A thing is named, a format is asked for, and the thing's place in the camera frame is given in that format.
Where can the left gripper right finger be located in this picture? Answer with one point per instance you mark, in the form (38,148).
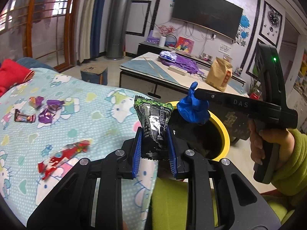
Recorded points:
(186,163)

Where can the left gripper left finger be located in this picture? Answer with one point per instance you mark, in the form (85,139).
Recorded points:
(121,164)

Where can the blue glove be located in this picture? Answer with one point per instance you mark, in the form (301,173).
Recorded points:
(193,110)

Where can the green black snack packet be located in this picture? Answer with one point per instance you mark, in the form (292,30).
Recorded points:
(154,117)

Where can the red white snack wrapper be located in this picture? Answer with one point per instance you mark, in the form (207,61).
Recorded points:
(49,166)

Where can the dark chocolate bar wrapper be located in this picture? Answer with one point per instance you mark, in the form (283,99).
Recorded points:
(20,117)

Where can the green right sleeve forearm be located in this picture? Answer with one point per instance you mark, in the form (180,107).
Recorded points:
(290,181)

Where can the yellow rimmed trash bin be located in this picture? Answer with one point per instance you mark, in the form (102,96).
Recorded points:
(210,139)

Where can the right hand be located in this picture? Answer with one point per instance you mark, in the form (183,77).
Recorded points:
(282,137)

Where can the brown paper bag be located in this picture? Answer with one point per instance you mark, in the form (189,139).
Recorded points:
(219,74)

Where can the hello kitty bed sheet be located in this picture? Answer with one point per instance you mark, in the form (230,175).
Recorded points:
(103,115)

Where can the purple foil wrapper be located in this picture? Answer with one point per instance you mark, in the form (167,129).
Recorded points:
(52,106)

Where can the white power strip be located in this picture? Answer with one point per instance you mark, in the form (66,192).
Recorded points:
(177,70)

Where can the coffee table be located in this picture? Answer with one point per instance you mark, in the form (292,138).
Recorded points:
(147,75)

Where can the blue small stool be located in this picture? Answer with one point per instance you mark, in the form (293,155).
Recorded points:
(95,73)

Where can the purple bag on table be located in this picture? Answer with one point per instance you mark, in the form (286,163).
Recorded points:
(172,58)

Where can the orange purple candy wrapper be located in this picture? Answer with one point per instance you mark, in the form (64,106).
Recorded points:
(36,102)

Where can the colourful picture on cabinet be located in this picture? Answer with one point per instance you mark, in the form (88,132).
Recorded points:
(184,45)

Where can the white vase red flowers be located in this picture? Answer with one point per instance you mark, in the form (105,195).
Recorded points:
(164,31)

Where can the black television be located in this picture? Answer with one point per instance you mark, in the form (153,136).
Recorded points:
(219,16)

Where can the red blanket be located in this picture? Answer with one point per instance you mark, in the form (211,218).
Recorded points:
(11,74)

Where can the wooden glass door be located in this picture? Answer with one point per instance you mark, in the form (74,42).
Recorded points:
(39,29)

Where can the silver tower air conditioner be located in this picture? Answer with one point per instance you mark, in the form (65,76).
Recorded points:
(119,13)

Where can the blue beige curtain right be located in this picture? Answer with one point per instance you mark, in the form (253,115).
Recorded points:
(90,30)

